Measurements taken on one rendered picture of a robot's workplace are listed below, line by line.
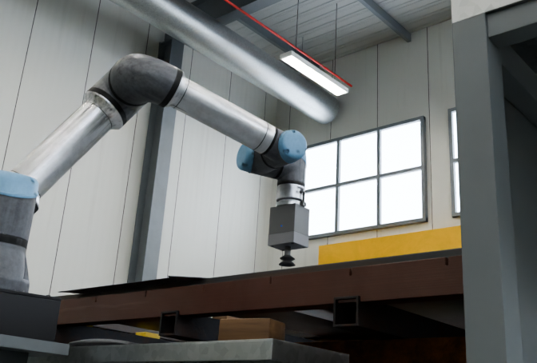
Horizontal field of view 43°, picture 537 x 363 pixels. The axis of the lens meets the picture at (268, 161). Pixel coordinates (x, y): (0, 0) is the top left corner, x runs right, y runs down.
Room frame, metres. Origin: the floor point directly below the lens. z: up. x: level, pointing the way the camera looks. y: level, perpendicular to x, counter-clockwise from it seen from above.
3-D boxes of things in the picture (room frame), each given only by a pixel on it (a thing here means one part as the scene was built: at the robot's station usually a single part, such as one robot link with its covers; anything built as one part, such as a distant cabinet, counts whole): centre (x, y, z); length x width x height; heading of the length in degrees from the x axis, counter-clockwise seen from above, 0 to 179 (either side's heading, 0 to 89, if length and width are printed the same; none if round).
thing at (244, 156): (1.67, 0.02, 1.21); 0.11 x 0.11 x 0.08; 29
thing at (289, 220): (1.74, -0.07, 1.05); 0.10 x 0.09 x 0.16; 139
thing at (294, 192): (1.73, -0.07, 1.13); 0.08 x 0.08 x 0.05
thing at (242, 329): (1.22, 0.01, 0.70); 0.10 x 0.06 x 0.05; 60
